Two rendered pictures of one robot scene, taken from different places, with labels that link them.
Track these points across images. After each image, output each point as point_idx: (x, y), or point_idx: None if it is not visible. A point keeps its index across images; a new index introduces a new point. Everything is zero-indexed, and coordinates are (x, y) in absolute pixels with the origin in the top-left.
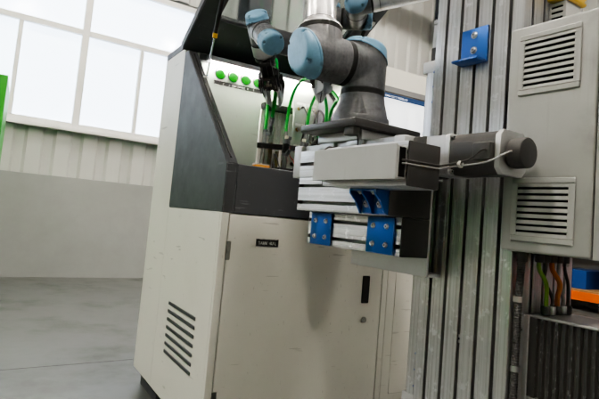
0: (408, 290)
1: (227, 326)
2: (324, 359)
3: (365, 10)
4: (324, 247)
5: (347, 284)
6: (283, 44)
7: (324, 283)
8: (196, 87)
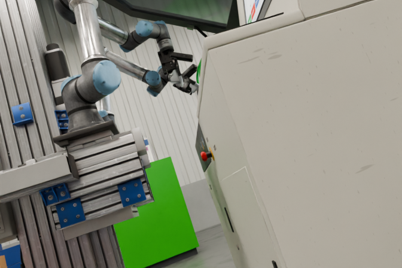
0: (235, 224)
1: (225, 236)
2: None
3: (125, 46)
4: (213, 185)
5: (225, 214)
6: (148, 91)
7: (223, 213)
8: None
